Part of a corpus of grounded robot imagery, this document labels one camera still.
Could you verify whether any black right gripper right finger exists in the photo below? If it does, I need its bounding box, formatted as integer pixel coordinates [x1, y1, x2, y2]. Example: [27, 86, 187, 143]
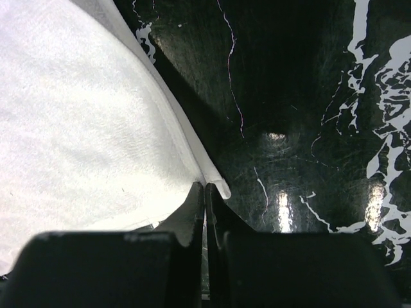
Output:
[205, 184, 401, 307]

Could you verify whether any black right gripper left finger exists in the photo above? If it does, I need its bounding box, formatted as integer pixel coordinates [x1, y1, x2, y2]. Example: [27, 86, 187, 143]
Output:
[1, 182, 204, 307]

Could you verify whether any white towel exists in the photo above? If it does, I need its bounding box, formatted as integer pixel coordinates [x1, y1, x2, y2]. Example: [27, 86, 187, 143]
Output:
[1, 1, 231, 274]

